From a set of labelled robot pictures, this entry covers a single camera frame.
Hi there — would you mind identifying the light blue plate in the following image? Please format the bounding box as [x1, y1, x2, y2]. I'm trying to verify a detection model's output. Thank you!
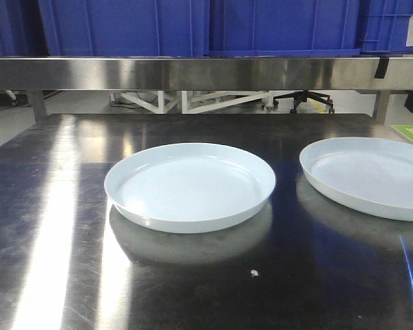
[299, 137, 413, 221]
[104, 143, 276, 234]

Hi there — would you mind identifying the steel shelf leg left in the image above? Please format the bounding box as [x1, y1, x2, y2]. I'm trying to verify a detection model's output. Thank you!
[26, 90, 47, 122]

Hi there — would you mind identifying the steel shelf leg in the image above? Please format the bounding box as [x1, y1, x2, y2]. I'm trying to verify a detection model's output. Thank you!
[372, 90, 390, 124]
[26, 90, 47, 122]

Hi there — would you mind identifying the steel shelf leg right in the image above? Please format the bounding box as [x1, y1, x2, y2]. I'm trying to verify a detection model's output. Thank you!
[372, 90, 390, 124]

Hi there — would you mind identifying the black office chair base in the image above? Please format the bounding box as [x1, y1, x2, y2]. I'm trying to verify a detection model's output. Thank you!
[273, 90, 335, 114]

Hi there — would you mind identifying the blue plastic bin centre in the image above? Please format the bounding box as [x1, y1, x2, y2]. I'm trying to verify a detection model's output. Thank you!
[209, 1, 360, 57]

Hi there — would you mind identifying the blue plastic bin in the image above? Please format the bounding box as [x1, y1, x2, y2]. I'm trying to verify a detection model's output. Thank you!
[209, 1, 360, 57]
[356, 1, 413, 54]
[39, 1, 210, 58]

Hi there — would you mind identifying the blue plastic bin left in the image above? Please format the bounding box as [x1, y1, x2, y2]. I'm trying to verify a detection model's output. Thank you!
[39, 1, 210, 58]

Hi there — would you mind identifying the black tape strip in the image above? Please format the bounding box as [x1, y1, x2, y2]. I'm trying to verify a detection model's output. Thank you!
[374, 57, 390, 79]

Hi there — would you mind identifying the blue plastic bin right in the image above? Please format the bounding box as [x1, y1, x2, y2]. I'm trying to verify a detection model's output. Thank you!
[356, 1, 413, 54]

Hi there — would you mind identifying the blue bin far left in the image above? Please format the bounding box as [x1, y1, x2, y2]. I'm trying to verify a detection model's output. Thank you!
[0, 0, 47, 57]

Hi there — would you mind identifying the white metal frame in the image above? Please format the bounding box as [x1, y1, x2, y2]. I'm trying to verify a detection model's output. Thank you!
[109, 90, 274, 114]

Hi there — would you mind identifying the stainless steel shelf rail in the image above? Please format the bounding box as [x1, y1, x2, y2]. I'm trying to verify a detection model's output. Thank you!
[0, 56, 413, 91]

